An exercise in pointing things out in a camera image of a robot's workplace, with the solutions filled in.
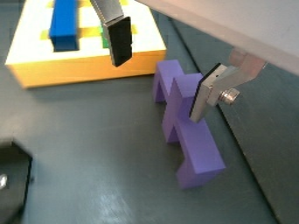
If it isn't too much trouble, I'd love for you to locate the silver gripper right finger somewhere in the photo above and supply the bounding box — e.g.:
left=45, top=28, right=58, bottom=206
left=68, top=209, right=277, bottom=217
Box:
left=189, top=48, right=266, bottom=123

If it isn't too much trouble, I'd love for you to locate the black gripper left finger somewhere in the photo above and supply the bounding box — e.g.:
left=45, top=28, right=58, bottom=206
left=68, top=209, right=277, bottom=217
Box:
left=89, top=0, right=132, bottom=67

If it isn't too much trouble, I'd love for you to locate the purple block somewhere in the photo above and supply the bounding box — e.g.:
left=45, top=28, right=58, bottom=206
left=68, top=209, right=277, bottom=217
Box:
left=153, top=59, right=225, bottom=189

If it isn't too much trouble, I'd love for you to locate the yellow white board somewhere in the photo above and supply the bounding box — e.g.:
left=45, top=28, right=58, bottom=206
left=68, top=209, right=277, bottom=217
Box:
left=5, top=0, right=165, bottom=88

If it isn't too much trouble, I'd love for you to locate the green block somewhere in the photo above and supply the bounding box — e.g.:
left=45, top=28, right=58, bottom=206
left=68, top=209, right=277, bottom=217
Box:
left=98, top=24, right=109, bottom=48

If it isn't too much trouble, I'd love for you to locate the blue block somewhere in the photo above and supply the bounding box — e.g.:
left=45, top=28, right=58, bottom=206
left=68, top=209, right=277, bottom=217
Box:
left=49, top=0, right=78, bottom=52

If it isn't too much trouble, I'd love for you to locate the black angle bracket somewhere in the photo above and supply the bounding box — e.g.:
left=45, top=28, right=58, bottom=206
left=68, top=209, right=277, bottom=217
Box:
left=0, top=141, right=33, bottom=224

